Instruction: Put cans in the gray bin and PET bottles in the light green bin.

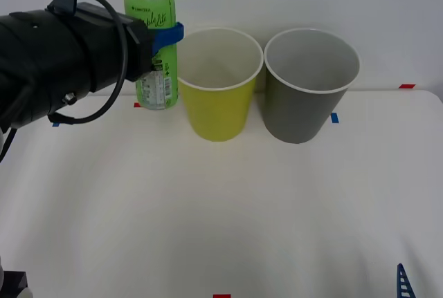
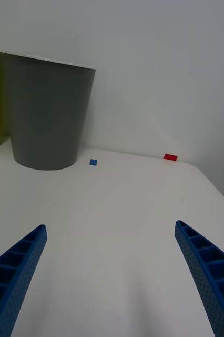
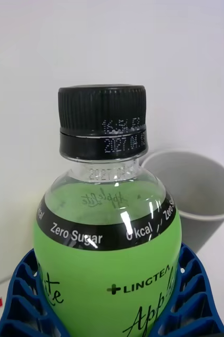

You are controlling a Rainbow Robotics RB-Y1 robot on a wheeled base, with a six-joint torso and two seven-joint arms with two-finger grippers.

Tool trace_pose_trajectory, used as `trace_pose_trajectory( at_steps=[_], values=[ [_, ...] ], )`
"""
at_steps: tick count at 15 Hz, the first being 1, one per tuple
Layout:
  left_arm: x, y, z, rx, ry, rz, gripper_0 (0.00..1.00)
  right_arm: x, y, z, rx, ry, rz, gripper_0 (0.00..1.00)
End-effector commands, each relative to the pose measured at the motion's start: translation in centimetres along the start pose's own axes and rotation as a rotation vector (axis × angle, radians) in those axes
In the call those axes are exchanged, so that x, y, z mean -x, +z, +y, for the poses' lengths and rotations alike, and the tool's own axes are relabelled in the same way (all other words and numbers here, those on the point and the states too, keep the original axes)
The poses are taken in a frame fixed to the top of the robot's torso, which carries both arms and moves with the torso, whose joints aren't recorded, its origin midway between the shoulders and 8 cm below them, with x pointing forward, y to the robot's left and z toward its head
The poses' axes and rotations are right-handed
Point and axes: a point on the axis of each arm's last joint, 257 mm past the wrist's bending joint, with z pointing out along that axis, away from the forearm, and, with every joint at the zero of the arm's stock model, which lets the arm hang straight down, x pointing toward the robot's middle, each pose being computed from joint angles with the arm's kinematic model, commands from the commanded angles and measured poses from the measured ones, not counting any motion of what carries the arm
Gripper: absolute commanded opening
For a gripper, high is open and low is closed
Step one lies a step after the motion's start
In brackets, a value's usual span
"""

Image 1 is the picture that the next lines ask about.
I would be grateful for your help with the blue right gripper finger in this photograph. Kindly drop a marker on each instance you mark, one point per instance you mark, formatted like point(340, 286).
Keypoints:
point(403, 284)

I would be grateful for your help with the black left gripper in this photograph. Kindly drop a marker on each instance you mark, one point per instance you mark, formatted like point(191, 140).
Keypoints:
point(110, 52)

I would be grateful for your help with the green label plastic bottle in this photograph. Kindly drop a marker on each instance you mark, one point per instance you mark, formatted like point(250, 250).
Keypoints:
point(150, 0)

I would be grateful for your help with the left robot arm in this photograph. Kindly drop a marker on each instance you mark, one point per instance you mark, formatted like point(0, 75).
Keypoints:
point(38, 63)

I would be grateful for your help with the yellow-green plastic bin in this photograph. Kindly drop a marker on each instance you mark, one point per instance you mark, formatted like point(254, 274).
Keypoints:
point(218, 114)

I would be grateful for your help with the grey plastic bin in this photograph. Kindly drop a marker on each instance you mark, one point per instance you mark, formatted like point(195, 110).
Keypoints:
point(297, 114)

